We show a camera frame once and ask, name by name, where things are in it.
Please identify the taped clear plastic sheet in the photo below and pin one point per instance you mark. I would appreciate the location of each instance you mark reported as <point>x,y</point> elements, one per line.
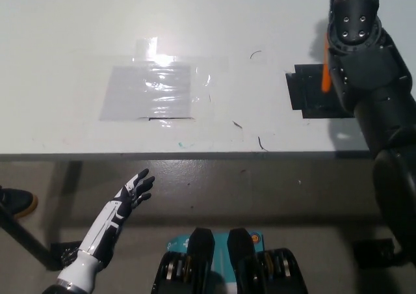
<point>126,95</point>

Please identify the black shoe tan sole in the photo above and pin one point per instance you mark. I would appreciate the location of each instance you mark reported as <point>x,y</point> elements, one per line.
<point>16,199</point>

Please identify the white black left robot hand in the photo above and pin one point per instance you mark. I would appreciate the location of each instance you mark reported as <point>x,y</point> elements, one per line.
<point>112,216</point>

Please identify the black metal table leg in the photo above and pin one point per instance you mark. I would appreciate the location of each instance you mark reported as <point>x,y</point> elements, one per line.
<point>22,233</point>

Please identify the orange microfiber telescopic duster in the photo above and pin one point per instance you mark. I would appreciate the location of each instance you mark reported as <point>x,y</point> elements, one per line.
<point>326,76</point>

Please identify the black teal robot body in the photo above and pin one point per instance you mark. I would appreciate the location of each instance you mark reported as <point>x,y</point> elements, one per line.
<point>201,248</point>

